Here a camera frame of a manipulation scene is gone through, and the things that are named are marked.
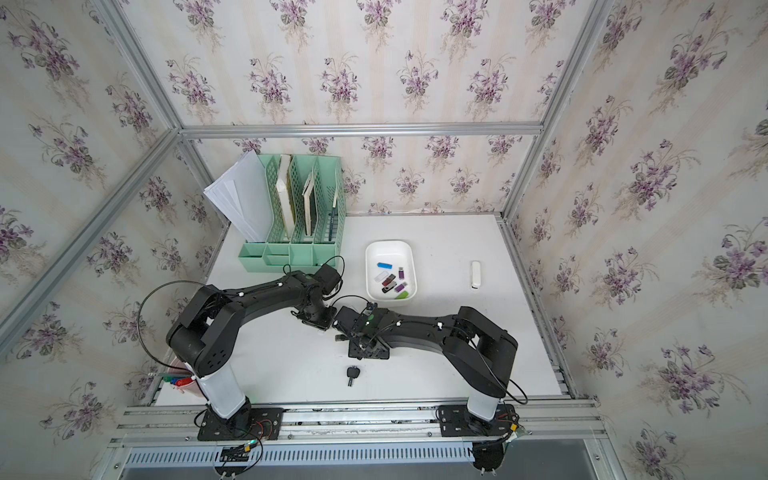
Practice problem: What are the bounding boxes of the beige notebook in organizer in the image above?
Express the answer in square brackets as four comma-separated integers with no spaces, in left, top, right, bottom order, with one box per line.
[302,171,316,237]

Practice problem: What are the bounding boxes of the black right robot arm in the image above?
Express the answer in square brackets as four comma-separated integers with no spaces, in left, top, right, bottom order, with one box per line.
[333,306,518,423]

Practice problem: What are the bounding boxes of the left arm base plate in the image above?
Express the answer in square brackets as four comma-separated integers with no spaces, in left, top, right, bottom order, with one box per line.
[197,406,285,442]

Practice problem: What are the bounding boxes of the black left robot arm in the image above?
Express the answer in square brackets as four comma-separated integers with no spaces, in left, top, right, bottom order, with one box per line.
[166,264,342,421]

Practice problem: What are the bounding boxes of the white paper stack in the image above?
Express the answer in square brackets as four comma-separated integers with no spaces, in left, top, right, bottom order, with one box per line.
[203,152,273,243]

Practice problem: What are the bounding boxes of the white plastic storage box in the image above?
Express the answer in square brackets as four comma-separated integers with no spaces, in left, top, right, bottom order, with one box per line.
[364,240,418,306]

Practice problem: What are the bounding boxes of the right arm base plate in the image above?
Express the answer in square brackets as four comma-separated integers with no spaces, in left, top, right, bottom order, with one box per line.
[436,403,520,437]

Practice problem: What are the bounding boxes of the green desk file organizer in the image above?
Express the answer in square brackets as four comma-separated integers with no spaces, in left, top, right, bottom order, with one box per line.
[238,154,347,273]

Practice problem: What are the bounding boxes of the white book in organizer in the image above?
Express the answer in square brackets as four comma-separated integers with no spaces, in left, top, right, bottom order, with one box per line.
[275,154,295,241]

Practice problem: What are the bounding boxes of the black car key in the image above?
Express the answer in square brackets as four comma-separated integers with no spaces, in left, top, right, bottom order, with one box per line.
[346,366,361,387]

